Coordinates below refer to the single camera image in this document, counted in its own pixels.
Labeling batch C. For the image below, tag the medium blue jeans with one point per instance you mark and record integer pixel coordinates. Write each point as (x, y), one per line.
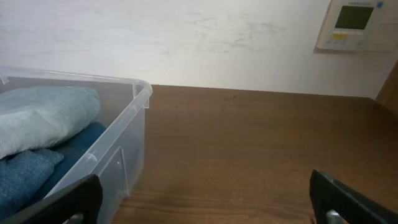
(23, 175)

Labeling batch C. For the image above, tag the light blue jeans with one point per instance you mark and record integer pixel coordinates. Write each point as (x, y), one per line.
(43, 116)

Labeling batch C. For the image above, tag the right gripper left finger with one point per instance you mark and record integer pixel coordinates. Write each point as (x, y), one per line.
(83, 197)

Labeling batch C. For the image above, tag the brown wooden furniture edge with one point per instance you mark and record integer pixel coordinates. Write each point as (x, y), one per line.
(387, 96)

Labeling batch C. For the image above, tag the white wall thermostat panel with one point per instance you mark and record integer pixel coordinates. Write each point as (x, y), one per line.
(355, 25)

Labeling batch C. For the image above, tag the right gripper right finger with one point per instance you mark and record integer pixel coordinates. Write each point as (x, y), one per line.
(334, 202)

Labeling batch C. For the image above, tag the clear plastic storage bin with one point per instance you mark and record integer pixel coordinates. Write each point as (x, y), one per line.
(117, 156)

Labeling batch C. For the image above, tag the blue shirt bundle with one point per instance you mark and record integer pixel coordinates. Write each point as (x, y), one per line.
(72, 150)

